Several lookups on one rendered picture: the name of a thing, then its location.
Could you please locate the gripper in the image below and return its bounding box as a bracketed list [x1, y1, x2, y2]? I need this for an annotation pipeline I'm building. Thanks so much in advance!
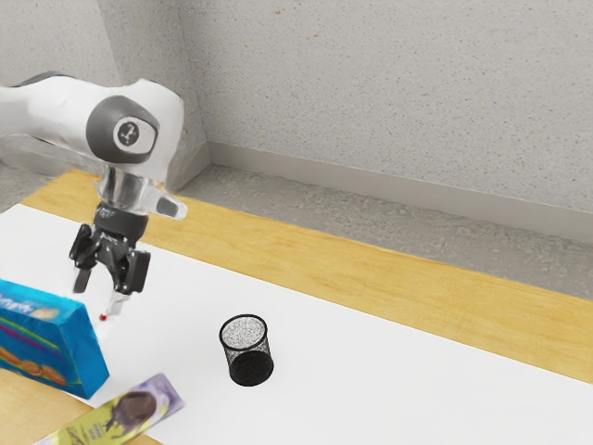
[68, 201, 153, 317]

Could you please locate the blue cookie box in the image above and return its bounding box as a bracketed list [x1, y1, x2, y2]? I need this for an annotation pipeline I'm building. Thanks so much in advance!
[0, 278, 110, 401]

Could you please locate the purple and yellow chocolate box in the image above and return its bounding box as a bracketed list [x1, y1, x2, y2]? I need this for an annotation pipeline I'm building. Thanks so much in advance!
[32, 372, 186, 445]

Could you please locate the black mesh pen holder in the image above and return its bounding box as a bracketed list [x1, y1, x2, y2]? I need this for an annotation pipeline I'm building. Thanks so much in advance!
[218, 313, 275, 388]

